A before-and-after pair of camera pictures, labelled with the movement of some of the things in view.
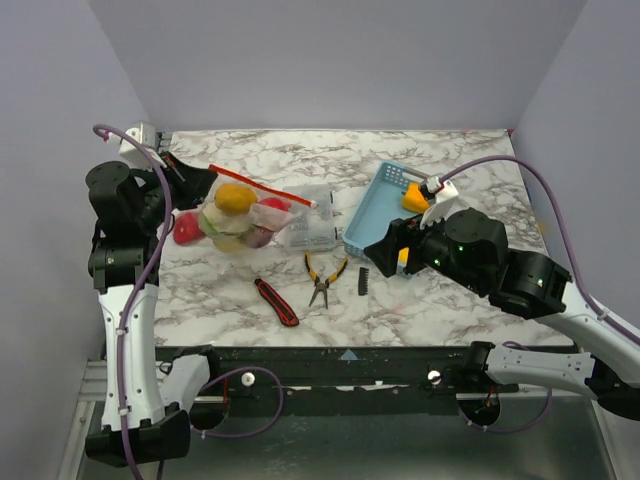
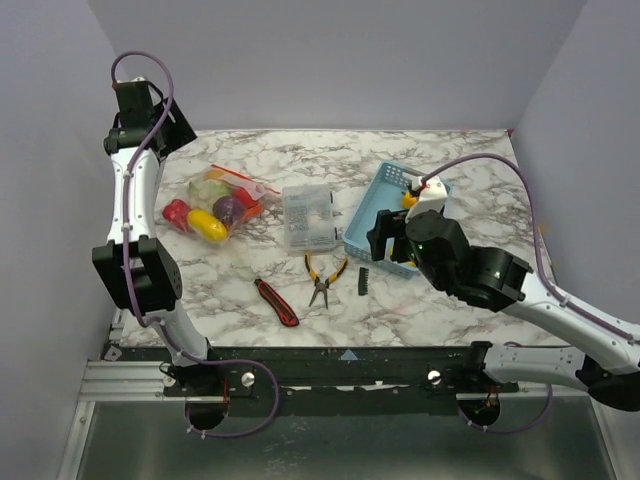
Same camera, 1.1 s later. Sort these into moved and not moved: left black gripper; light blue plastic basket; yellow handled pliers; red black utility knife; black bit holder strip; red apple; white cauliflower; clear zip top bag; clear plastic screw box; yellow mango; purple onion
Moved: clear zip top bag; purple onion; white cauliflower; red apple; yellow mango; left black gripper
Not moved: red black utility knife; yellow handled pliers; clear plastic screw box; light blue plastic basket; black bit holder strip
